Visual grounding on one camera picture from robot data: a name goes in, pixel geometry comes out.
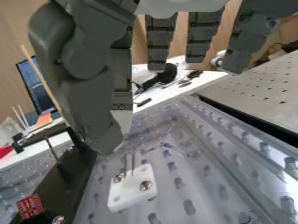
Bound black plate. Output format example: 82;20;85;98
8;143;97;224

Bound white square block with pins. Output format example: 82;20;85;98
106;146;159;214

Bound black headphones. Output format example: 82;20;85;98
139;62;179;92

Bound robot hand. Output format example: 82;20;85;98
26;0;298;155

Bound white desk with headphones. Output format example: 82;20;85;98
131;54;232;113

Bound computer screen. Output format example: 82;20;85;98
16;56;58;115

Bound thin stick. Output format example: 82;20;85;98
43;136;61;166

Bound clear box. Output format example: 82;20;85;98
0;96;298;224

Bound small red circuit board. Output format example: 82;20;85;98
16;194;45;220

